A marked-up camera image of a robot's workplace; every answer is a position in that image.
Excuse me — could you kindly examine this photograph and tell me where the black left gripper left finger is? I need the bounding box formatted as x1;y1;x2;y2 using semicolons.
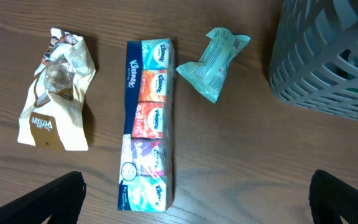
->
0;171;86;223

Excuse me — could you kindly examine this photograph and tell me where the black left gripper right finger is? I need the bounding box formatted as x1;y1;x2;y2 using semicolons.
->
309;170;358;224

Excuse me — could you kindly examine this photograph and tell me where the mint green wipes packet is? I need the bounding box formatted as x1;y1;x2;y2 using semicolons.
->
176;27;250;103

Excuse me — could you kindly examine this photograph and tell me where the beige brown snack bag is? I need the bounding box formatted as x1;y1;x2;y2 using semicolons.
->
17;28;96;151

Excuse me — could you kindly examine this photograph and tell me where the grey plastic basket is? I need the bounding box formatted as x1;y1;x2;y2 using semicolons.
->
268;0;358;121

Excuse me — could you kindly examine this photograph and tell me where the Kleenex tissue multipack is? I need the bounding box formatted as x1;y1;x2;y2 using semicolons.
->
117;39;175;212

